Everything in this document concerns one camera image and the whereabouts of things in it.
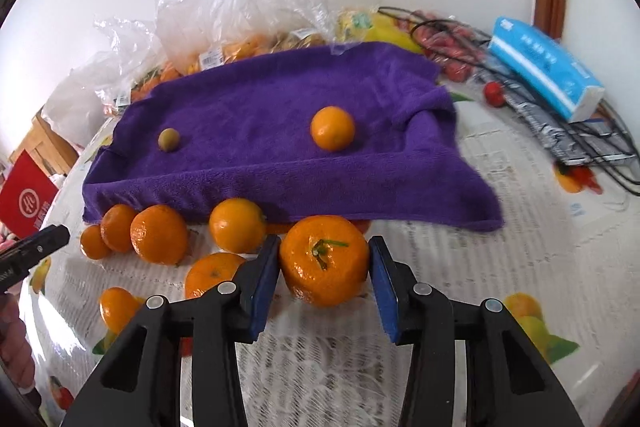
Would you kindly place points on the yellow netted fruit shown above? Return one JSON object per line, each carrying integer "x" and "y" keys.
{"x": 385, "y": 32}

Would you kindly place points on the purple towel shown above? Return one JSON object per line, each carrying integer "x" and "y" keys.
{"x": 260, "y": 107}

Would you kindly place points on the large mandarin with green stem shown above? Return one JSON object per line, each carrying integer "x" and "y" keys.
{"x": 325, "y": 267}

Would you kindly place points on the small orange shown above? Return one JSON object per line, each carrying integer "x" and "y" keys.
{"x": 117, "y": 307}
{"x": 94, "y": 243}

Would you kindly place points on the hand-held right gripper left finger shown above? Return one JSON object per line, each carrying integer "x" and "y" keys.
{"x": 265, "y": 287}

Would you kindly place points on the smooth orange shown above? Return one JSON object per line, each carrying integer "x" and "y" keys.
{"x": 236, "y": 225}
{"x": 332, "y": 128}

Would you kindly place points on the small clear plastic bag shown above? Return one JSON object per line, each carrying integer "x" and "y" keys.
{"x": 130, "y": 42}

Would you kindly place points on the white plastic bag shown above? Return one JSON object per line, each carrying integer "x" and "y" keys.
{"x": 75, "y": 102}

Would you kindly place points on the red box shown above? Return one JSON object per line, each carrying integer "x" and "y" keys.
{"x": 25, "y": 202}

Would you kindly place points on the red tomato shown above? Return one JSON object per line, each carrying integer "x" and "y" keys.
{"x": 494, "y": 93}

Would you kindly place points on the wooden furniture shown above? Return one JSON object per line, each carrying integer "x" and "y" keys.
{"x": 50, "y": 147}

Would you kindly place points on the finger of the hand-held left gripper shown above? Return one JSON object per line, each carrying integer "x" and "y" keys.
{"x": 42, "y": 242}

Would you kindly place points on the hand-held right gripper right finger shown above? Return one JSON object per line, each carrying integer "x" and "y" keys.
{"x": 385, "y": 292}

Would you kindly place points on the bag of brown fruits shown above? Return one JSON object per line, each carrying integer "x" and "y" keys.
{"x": 305, "y": 41}

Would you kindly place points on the bag of red tomatoes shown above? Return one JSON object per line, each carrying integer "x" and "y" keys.
{"x": 445, "y": 47}

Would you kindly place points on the grey patterned packet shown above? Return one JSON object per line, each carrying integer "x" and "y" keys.
{"x": 545, "y": 122}

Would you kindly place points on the person's left hand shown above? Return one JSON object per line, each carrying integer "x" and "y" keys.
{"x": 15, "y": 337}

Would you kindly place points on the small green-brown fruit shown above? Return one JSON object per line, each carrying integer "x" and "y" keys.
{"x": 169, "y": 140}

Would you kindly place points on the blue tissue pack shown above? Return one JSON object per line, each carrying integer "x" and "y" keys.
{"x": 540, "y": 62}

